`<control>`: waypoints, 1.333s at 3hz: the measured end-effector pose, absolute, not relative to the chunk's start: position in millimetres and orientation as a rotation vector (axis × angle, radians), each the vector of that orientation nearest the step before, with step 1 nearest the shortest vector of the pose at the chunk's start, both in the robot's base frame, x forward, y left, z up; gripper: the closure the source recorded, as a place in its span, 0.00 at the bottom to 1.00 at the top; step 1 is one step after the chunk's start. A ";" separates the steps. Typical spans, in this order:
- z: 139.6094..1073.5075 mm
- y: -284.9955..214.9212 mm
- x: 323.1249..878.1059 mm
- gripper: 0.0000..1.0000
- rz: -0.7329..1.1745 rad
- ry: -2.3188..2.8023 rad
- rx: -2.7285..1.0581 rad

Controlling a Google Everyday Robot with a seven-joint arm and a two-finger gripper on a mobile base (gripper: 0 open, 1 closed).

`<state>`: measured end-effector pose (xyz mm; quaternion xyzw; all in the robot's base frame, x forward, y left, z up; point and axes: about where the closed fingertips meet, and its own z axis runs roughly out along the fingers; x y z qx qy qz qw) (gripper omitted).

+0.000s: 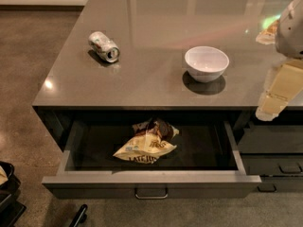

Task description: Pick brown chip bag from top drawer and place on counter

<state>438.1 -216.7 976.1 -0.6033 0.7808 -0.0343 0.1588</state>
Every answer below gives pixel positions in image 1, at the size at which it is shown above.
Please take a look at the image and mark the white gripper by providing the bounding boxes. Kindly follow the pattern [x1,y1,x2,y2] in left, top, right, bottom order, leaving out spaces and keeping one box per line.
[256,0,303,121]

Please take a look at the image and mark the brown chip bag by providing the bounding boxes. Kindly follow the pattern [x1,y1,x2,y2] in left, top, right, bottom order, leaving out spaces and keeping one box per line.
[114,118,179,164]

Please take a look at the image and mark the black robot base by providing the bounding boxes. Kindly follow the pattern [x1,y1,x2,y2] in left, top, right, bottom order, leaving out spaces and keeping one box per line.
[0,161,27,227]

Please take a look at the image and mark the open grey top drawer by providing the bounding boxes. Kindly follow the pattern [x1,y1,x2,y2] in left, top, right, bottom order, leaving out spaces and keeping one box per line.
[42,123,261,199]

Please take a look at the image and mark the grey counter cabinet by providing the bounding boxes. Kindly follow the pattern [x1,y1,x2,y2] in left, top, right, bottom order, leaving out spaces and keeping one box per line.
[32,0,291,112]

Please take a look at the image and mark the white bowl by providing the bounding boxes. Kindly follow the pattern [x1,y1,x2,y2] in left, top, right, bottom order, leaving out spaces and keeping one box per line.
[185,46,229,83]

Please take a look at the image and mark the crushed silver soda can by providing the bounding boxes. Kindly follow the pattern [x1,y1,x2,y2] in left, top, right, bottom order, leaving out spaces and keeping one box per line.
[88,31,120,63]

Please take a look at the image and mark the black base bar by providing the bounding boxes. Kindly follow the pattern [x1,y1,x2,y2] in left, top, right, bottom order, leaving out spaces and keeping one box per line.
[69,204,88,227]

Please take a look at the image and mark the metal drawer handle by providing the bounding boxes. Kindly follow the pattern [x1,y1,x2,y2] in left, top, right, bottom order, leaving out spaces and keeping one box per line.
[134,188,169,200]

